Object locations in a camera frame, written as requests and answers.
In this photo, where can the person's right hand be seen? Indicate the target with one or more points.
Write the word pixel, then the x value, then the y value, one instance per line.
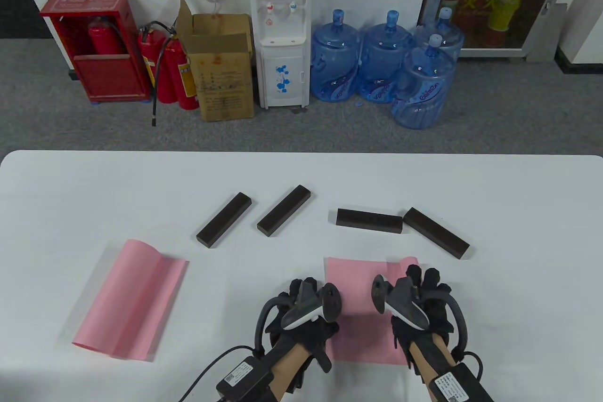
pixel 431 279

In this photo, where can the person's left hand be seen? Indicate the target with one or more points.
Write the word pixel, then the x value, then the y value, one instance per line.
pixel 320 336

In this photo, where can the dark brown block paperweight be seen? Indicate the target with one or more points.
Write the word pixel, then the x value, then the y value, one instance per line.
pixel 283 210
pixel 224 220
pixel 435 231
pixel 370 220

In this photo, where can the pink paper sheet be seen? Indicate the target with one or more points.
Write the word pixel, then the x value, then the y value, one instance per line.
pixel 353 289
pixel 127 298

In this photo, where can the person's left forearm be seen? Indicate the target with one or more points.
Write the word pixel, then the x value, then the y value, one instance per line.
pixel 287 369

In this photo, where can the person's right forearm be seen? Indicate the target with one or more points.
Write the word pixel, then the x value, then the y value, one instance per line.
pixel 426 357

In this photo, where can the black and white left controller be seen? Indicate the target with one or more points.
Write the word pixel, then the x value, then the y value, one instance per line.
pixel 301 310

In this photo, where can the black and white controller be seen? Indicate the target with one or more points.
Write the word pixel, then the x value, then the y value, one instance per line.
pixel 301 310
pixel 407 303

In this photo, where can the black and white right controller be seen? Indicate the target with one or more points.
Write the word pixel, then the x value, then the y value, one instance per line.
pixel 407 303

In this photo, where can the black left wrist module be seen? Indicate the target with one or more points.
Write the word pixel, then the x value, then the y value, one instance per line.
pixel 245 376

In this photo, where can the black wrist module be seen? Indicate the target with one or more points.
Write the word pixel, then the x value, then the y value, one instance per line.
pixel 245 376
pixel 461 385

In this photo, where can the black right wrist module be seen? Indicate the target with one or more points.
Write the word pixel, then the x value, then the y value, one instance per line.
pixel 461 385

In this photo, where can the blue water jug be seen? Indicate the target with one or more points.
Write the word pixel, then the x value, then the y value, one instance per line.
pixel 450 37
pixel 421 91
pixel 334 68
pixel 381 68

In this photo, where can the white water dispenser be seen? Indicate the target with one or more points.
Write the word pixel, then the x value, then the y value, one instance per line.
pixel 282 77

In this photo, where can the open cardboard box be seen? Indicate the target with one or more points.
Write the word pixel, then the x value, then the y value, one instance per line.
pixel 224 86

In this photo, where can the red fire extinguisher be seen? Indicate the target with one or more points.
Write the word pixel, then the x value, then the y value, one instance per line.
pixel 162 86
pixel 186 86
pixel 106 39

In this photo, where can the red fire extinguisher cabinet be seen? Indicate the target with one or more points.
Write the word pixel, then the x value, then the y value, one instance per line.
pixel 108 77

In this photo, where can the glass door wall cabinet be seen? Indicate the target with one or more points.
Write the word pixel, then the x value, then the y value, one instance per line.
pixel 499 6

